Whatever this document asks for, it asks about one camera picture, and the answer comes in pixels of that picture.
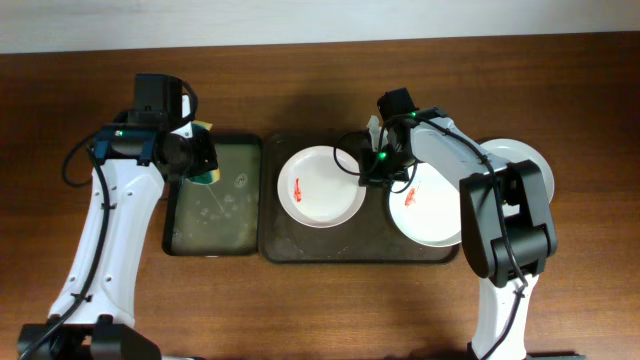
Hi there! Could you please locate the green yellow sponge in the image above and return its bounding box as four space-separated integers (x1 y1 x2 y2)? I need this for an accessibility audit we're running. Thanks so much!
187 121 220 185

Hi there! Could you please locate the white pink plate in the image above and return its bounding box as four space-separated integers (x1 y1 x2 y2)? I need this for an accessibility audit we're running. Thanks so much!
276 145 366 228

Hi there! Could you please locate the light blue plate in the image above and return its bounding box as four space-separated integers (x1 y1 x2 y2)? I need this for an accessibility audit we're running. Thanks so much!
481 138 555 202

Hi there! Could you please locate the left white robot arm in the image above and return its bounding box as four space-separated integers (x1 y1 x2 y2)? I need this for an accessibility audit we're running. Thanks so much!
18 125 218 360

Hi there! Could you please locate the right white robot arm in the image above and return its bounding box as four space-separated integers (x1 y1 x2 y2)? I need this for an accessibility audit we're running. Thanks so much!
360 108 557 359

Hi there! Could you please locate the brown serving tray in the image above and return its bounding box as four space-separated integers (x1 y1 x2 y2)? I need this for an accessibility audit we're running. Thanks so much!
257 132 461 265

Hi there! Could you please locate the black water tray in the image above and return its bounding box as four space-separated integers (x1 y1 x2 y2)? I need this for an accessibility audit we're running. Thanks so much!
162 133 262 257

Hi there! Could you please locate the white cream plate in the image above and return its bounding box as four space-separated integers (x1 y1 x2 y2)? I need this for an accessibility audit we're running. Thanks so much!
388 163 461 247

